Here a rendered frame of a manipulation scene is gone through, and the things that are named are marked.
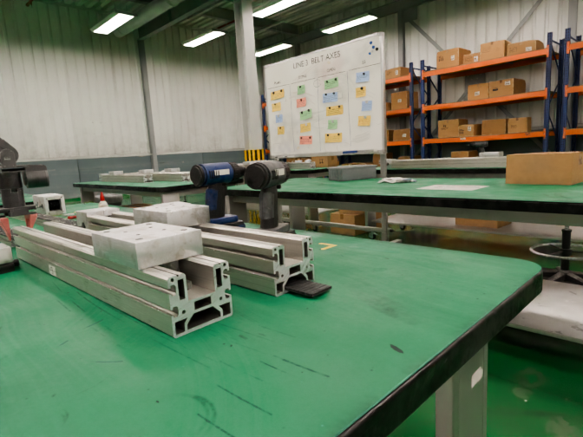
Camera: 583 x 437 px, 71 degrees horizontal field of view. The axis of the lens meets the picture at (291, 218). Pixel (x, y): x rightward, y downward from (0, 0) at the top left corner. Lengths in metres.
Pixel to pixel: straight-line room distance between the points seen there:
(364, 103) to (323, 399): 3.48
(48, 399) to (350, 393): 0.31
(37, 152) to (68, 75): 2.22
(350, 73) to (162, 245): 3.42
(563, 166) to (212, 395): 2.10
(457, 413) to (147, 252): 0.61
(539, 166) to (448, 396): 1.70
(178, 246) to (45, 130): 12.10
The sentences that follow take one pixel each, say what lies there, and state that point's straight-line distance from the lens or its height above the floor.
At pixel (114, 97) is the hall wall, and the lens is 13.43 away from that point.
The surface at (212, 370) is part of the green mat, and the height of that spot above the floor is 0.78.
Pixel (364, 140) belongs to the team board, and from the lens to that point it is 3.79.
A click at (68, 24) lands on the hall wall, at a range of 13.48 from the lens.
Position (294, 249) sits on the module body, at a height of 0.84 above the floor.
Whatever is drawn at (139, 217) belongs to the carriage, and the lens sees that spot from 1.04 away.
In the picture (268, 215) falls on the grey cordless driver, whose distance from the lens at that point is 0.92.
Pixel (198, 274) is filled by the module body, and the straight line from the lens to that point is 0.64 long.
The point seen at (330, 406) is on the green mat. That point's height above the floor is 0.78.
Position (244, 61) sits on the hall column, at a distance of 9.70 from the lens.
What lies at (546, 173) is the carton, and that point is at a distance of 2.37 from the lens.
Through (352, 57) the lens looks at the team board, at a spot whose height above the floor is 1.80.
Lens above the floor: 1.02
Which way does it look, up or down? 9 degrees down
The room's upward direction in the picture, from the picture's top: 4 degrees counter-clockwise
